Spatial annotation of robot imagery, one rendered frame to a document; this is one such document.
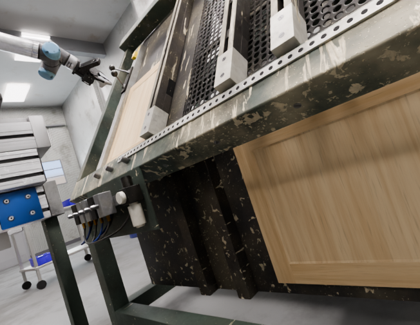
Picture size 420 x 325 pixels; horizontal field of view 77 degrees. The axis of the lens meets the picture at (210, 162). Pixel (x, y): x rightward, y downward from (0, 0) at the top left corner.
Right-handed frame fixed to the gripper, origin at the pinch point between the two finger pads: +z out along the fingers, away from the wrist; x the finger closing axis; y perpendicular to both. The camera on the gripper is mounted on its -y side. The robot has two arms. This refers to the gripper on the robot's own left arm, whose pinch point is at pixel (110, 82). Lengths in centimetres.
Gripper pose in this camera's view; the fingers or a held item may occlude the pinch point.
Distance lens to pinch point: 175.3
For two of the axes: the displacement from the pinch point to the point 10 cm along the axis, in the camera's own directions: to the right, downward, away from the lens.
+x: 1.4, 7.3, -6.7
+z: 7.1, 3.9, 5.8
